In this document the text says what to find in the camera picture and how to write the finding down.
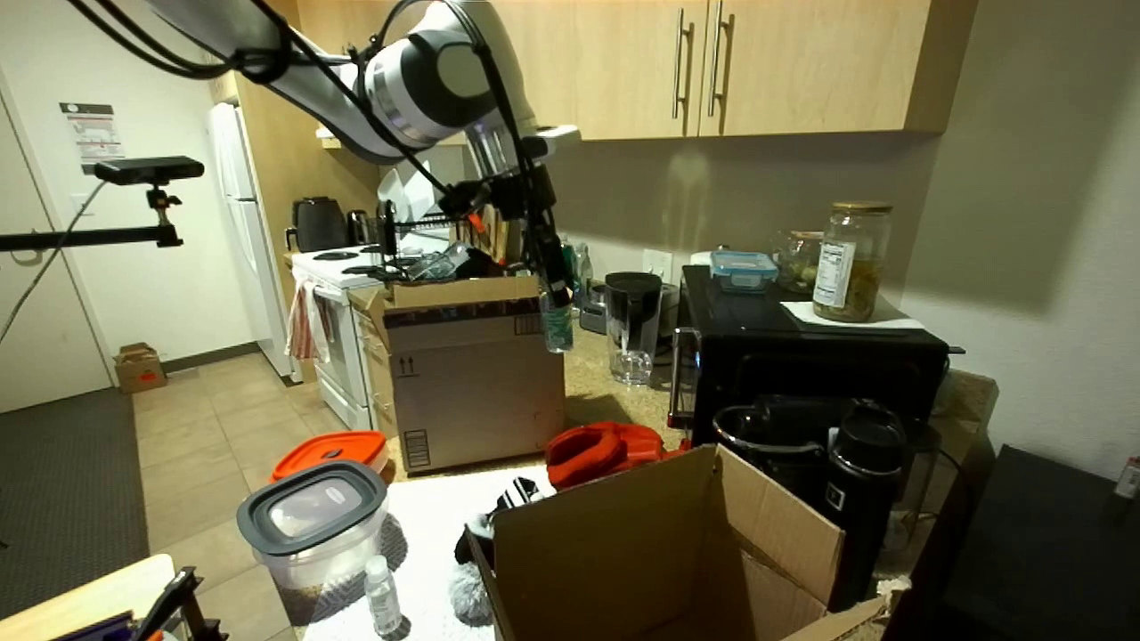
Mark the blue lid food container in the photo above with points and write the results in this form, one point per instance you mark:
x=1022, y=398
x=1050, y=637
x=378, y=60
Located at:
x=742, y=268

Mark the large black box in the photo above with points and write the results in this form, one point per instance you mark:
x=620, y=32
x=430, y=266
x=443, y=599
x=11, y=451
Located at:
x=1035, y=555

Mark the black boom rod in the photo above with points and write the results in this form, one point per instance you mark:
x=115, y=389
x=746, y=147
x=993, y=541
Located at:
x=83, y=237

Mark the white paper sheet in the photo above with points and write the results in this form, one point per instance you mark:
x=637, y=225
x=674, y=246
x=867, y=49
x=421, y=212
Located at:
x=894, y=320

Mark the glass jar with label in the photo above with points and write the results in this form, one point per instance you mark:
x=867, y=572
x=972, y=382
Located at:
x=854, y=261

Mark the orange bowl lid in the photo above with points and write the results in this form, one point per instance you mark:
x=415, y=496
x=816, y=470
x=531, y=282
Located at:
x=334, y=455

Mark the water filter pitcher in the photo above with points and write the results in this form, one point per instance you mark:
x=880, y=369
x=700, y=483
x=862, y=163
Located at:
x=632, y=326

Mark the clear glass container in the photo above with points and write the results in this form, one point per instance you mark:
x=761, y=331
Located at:
x=798, y=261

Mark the black stovetop kettle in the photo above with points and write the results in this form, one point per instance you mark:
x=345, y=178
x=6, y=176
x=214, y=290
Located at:
x=320, y=221

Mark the orange black kitchen tool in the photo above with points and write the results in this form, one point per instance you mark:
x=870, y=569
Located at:
x=480, y=221

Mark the white door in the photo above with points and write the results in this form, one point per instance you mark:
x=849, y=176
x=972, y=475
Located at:
x=48, y=331

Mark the paper wall notice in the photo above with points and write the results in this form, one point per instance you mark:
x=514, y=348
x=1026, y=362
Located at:
x=91, y=132

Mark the light wooden board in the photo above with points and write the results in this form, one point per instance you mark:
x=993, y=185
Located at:
x=74, y=599

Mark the black camera on boom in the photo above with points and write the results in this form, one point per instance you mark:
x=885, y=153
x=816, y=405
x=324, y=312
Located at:
x=144, y=167

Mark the white refrigerator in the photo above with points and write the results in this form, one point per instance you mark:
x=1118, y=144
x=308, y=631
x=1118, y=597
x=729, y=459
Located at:
x=251, y=237

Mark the red cap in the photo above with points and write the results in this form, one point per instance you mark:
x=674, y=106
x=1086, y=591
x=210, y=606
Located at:
x=601, y=451

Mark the small cardboard floor box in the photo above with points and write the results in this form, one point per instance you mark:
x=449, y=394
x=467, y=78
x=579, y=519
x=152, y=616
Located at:
x=140, y=369

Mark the dark grey floor rug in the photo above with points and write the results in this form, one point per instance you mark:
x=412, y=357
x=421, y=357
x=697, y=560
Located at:
x=67, y=498

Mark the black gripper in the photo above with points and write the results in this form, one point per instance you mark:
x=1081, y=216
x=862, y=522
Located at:
x=531, y=197

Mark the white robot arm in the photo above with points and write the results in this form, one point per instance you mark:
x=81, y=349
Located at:
x=415, y=82

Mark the white stove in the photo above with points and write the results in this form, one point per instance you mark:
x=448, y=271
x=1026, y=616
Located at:
x=341, y=344

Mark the open cardboard box plain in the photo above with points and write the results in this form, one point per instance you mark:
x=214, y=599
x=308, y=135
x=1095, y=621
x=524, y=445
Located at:
x=630, y=555

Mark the black white pompom beanie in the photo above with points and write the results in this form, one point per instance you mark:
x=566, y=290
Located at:
x=501, y=522

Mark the wooden wall cabinet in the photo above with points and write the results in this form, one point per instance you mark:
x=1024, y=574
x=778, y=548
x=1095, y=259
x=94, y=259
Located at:
x=786, y=58

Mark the open cardboard box barcode label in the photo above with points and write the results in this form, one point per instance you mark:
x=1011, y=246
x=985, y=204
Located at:
x=474, y=377

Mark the black microwave oven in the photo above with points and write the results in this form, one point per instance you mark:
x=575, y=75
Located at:
x=808, y=369

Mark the small green bottle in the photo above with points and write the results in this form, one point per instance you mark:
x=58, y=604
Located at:
x=562, y=326

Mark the black coffee pot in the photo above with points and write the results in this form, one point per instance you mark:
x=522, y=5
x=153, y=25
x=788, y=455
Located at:
x=766, y=445

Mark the clear container grey lid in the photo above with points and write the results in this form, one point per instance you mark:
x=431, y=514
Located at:
x=314, y=528

